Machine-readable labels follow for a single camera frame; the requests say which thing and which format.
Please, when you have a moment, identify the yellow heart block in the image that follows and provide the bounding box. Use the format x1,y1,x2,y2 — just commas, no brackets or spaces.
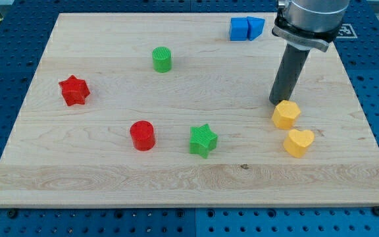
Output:
283,129,315,158

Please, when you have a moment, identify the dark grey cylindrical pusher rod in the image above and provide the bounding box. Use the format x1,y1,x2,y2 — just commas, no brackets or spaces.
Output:
269,44,310,105

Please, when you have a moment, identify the white fiducial marker tag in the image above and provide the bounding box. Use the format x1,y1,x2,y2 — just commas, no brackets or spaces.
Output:
337,23,357,39

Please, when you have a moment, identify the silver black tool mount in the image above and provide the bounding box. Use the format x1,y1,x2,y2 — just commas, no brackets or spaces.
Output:
272,16,341,52

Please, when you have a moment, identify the red cylinder block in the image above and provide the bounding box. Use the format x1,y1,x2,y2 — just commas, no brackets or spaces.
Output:
130,120,156,151

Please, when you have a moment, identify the light wooden board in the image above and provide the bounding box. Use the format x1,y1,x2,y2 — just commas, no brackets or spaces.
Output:
0,13,379,209

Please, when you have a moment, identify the green star block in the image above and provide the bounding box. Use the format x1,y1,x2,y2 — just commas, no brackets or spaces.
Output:
189,124,218,159

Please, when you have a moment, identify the blue cube block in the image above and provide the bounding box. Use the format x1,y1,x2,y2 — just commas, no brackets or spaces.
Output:
229,17,249,41

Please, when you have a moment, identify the red star block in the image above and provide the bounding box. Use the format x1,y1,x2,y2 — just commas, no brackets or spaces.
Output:
59,75,90,106

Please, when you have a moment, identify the blue triangle block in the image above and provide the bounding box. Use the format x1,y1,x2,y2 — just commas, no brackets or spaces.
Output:
247,16,265,41

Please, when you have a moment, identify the yellow hexagon block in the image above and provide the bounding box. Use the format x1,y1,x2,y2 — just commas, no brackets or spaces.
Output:
272,100,301,130

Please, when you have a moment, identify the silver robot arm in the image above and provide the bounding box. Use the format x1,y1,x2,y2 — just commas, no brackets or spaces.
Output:
269,0,349,105

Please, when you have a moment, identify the green cylinder block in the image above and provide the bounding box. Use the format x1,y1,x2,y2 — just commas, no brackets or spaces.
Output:
152,46,172,73

